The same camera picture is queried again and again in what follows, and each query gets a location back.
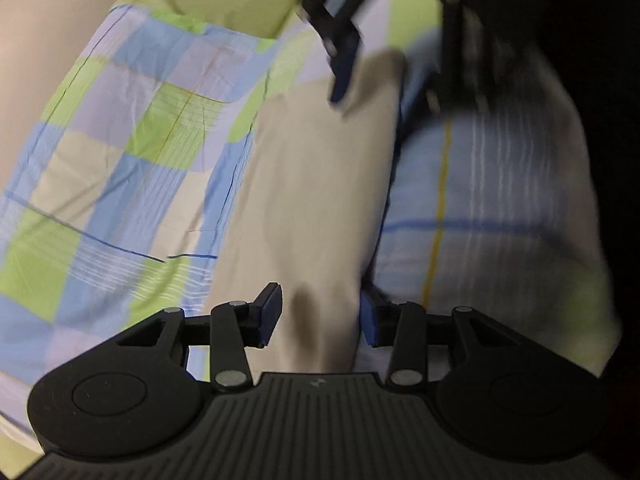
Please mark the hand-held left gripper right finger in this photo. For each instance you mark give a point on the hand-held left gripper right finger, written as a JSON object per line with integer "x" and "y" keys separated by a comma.
{"x": 372, "y": 320}

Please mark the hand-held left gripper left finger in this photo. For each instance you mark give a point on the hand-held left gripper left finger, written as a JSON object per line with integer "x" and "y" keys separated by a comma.
{"x": 270, "y": 317}

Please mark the beige garment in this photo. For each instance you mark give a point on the beige garment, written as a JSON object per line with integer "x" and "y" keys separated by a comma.
{"x": 300, "y": 185}

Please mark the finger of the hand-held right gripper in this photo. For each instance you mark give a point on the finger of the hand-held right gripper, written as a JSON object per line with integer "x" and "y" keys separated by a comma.
{"x": 452, "y": 60}
{"x": 345, "y": 67}

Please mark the blue green checked sheet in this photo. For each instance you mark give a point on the blue green checked sheet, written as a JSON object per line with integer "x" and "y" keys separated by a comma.
{"x": 130, "y": 160}

